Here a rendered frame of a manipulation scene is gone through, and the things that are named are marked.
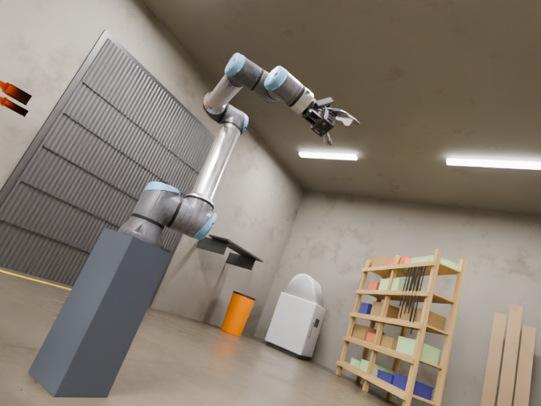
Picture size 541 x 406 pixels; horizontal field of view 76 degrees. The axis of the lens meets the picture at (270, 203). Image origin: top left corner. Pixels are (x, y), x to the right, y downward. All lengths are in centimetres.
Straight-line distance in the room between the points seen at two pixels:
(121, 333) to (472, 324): 635
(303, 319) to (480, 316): 304
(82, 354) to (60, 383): 10
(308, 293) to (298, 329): 68
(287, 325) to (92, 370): 560
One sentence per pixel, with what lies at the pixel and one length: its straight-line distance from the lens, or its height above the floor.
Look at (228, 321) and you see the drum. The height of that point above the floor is 18.
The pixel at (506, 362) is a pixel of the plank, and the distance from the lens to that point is 671.
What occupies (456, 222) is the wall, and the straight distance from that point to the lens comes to 776.
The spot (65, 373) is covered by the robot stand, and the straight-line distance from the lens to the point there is 153.
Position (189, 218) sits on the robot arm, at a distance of 159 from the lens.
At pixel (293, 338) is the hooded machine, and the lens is 687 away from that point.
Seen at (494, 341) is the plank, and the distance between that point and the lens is 681.
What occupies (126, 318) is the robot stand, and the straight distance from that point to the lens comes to 157.
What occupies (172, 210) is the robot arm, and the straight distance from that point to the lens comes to 158.
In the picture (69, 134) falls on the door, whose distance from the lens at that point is 482.
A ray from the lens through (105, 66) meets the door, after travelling 512.
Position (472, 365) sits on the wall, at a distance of 716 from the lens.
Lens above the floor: 50
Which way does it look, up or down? 17 degrees up
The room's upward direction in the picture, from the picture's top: 21 degrees clockwise
